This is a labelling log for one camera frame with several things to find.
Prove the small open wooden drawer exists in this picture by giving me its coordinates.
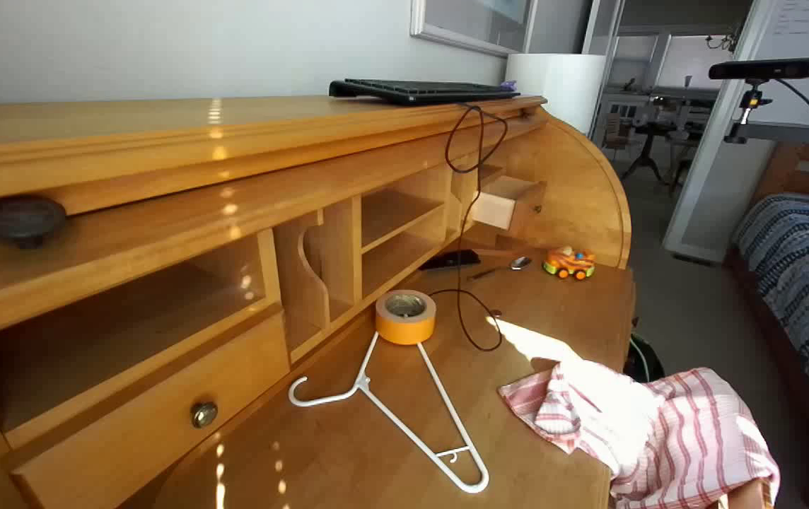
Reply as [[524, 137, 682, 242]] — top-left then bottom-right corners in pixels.
[[466, 174, 549, 237]]

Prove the round metal drawer knob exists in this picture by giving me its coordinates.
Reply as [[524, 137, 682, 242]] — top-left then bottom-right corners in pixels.
[[189, 400, 221, 430]]

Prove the flat black plastic case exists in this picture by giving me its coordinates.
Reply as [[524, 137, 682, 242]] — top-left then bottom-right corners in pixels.
[[419, 247, 483, 271]]

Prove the orange tape roll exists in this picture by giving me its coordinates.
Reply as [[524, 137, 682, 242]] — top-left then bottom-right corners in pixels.
[[373, 285, 438, 349]]

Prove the metal spoon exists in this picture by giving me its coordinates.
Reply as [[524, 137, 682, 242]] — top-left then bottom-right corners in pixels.
[[473, 252, 535, 284]]

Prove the orange toy car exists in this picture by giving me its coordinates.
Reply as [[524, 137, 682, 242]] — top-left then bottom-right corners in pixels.
[[541, 247, 599, 284]]

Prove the black computer keyboard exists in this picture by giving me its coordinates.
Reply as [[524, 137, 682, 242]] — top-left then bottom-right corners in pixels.
[[327, 76, 524, 109]]

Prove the wooden roll-top desk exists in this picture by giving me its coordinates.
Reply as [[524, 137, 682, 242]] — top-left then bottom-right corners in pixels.
[[0, 93, 639, 509]]

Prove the white framed picture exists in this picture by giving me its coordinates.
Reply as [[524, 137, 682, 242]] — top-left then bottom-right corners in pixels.
[[411, 0, 541, 58]]

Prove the black tripod stand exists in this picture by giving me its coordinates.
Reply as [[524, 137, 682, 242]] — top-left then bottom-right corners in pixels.
[[622, 117, 682, 186]]

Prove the pink striped white cloth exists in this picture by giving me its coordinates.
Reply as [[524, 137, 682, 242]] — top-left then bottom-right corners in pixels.
[[486, 314, 784, 509]]

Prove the blue striped bedding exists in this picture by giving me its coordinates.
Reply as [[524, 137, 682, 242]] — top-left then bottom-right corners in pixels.
[[728, 194, 809, 438]]

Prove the white board panel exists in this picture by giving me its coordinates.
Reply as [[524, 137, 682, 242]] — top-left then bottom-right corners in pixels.
[[661, 0, 809, 266]]

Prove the thin black keyboard cable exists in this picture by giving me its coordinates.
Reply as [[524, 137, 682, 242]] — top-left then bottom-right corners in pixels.
[[441, 102, 511, 356]]

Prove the white wire clothes hanger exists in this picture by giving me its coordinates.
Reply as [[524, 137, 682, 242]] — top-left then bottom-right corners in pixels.
[[285, 328, 493, 498]]

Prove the brown wooden bed frame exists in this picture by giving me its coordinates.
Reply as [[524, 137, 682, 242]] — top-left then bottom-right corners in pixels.
[[723, 138, 809, 509]]

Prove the black bar camera on stand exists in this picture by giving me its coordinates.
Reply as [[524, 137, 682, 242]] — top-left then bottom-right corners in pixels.
[[708, 54, 809, 145]]

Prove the black camera cable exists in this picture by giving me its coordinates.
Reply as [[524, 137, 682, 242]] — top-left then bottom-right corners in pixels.
[[773, 76, 809, 137]]

